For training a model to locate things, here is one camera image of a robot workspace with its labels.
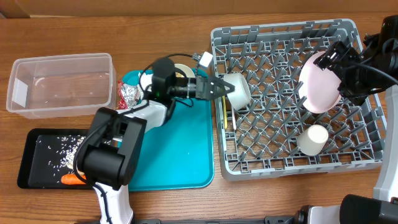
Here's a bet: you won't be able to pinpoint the grey dishwasher rack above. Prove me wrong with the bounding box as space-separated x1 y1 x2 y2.
211 19 386 181

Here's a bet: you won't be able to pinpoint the yellow plastic spoon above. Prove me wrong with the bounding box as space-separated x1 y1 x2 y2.
221 96 228 129

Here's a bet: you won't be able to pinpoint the teal plastic tray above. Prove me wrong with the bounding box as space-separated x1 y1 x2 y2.
118 68 215 192

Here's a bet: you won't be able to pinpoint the spilled rice and peanuts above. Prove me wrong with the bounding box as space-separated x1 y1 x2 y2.
43 135 86 175

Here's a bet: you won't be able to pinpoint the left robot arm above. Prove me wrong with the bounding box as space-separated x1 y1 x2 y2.
73 55 234 223

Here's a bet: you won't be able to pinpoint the white paper cup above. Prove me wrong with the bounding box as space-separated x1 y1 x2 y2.
297 124 328 156

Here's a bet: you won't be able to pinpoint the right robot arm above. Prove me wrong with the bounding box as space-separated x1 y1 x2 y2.
314 16 397 223

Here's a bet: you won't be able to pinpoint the pink round plate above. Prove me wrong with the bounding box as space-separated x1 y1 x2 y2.
298 52 341 114

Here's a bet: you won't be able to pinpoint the crumpled white napkin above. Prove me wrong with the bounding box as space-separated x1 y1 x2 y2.
138 73 153 92

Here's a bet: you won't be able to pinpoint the grey bowl with rice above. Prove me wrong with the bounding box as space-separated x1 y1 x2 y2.
223 73 251 110

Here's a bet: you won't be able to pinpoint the cream bowl with peanuts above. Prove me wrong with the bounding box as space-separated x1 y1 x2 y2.
175 63 195 78

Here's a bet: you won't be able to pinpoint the orange carrot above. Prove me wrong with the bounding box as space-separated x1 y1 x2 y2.
61 174 85 185

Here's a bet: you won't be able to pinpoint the red silver foil wrapper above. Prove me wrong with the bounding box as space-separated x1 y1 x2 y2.
118 82 141 110

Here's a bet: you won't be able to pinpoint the clear plastic bin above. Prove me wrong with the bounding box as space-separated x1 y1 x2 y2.
6 53 116 119

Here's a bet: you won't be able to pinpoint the black plastic tray bin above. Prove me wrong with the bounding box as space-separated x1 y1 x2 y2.
17 128 90 190

